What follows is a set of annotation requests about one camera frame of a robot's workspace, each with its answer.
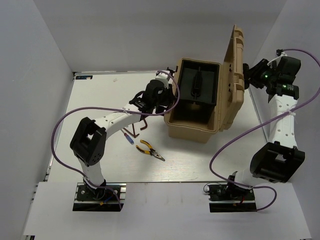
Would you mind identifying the tan plastic toolbox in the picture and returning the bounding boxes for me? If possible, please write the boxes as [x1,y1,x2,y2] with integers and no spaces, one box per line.
[164,25,245,144]

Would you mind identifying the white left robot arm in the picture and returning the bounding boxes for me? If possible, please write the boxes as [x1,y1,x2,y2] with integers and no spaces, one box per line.
[70,79,176,200]

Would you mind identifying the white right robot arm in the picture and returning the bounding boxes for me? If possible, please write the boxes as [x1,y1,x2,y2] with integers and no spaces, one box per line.
[225,53,305,200]

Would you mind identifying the large brown hex key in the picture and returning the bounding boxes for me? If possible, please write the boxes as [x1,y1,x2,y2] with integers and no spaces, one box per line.
[140,119,148,131]

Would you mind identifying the black toolbox inner tray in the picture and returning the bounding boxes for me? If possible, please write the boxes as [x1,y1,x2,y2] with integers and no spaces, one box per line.
[178,58,220,108]

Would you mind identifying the blue red screwdriver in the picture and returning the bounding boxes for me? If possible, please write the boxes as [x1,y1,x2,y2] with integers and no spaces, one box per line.
[121,129,135,145]

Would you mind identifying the yellow black needle-nose pliers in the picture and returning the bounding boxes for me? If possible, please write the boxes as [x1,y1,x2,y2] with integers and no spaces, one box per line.
[135,139,166,162]

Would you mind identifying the blue XDOF label sticker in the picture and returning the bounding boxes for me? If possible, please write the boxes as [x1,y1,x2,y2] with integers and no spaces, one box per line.
[75,75,93,80]

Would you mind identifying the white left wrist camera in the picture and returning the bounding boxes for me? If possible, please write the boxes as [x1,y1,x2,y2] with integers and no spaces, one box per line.
[154,70,170,89]

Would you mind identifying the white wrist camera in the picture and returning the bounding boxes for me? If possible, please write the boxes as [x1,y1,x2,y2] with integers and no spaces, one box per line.
[154,70,170,89]
[267,49,288,68]

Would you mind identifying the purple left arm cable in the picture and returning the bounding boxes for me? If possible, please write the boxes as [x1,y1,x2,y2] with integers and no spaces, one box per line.
[50,70,181,211]

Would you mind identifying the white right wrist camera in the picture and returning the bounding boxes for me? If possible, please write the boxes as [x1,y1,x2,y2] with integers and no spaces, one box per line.
[267,49,288,68]

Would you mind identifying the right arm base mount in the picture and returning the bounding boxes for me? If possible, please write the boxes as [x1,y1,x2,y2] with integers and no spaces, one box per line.
[203,181,257,213]

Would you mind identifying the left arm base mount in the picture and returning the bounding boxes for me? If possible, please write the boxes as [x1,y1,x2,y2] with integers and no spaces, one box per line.
[72,182,127,212]

